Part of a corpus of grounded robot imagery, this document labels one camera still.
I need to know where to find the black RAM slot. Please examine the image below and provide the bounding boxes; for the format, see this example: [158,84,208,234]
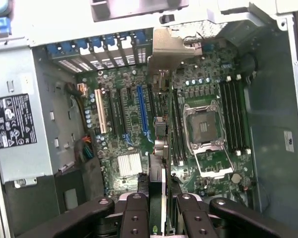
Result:
[219,80,235,153]
[176,88,187,164]
[224,76,241,157]
[230,79,246,152]
[235,74,251,155]
[171,84,184,167]

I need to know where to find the white expansion slot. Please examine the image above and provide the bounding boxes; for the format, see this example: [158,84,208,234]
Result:
[93,88,108,135]

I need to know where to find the blue case latch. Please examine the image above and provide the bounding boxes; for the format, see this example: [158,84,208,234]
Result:
[0,16,12,35]

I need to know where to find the blue expansion slot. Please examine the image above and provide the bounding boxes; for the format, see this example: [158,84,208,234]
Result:
[136,85,150,140]

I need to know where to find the silver socket cover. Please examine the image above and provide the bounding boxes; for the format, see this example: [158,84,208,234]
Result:
[192,142,235,178]

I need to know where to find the black rear panel clip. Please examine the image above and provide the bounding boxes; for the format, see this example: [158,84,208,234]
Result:
[158,14,176,24]

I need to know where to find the open black PC case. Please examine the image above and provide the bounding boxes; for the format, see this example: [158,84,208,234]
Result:
[0,0,298,238]

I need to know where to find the black plastic shroud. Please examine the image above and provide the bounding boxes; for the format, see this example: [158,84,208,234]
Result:
[3,167,105,224]

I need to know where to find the CPU socket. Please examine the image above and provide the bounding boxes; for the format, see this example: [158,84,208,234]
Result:
[182,105,226,149]

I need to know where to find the white case sticker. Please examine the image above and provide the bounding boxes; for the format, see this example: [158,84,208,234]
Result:
[284,130,296,152]

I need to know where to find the power wire bundle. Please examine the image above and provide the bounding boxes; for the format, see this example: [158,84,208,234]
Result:
[64,82,95,163]

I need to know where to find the silver chipset heatsink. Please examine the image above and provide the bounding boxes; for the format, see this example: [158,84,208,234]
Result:
[117,153,143,177]

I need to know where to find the grey parts rack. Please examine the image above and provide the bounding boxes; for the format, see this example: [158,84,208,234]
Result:
[89,0,191,23]

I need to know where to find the green motherboard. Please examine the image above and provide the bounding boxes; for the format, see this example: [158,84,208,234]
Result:
[75,42,258,199]

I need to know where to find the long black expansion slot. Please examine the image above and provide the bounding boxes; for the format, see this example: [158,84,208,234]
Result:
[148,86,156,139]

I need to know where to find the grey power supply unit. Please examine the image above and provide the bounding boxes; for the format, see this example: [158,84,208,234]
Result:
[0,46,54,185]

